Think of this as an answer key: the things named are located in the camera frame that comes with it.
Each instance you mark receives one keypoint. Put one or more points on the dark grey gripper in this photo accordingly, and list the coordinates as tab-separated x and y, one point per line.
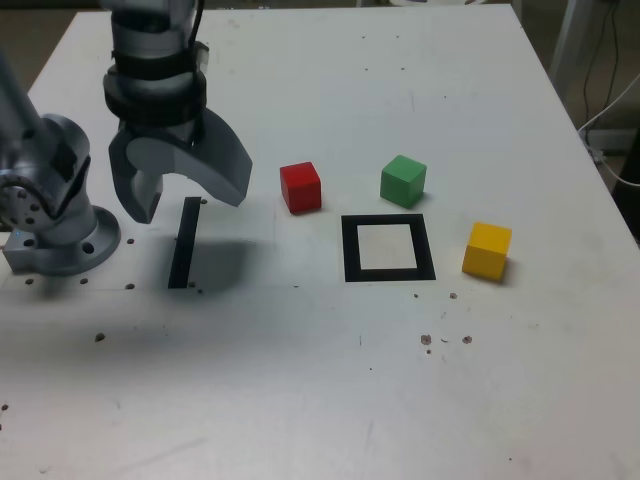
160	132

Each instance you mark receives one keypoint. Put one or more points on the red cube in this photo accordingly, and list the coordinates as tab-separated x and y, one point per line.
300	187

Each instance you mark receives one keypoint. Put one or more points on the green cube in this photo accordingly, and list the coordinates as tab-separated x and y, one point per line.
400	182

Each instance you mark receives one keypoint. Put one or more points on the yellow cube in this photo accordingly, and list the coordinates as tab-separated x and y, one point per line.
485	252

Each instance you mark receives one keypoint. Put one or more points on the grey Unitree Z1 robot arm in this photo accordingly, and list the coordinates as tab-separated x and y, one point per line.
65	240

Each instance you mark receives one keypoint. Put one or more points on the black tape square outline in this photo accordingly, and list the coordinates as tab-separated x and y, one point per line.
350	250

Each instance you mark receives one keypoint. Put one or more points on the black tape strip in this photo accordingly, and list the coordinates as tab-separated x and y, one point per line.
184	240

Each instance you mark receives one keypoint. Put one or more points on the grey power strip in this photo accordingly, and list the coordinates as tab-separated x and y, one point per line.
615	140

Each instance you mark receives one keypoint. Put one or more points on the white metal frame leg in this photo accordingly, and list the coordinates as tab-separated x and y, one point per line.
567	40

